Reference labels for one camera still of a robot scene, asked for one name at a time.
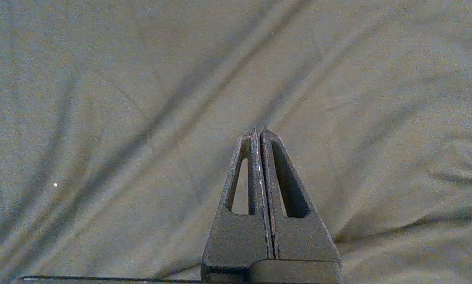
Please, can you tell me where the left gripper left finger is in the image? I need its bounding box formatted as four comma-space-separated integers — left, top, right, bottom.
201, 127, 276, 281

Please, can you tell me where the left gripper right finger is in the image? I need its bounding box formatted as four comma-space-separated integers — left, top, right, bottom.
261, 127, 343, 273

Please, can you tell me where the black t-shirt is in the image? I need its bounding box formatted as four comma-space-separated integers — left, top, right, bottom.
0, 0, 472, 284

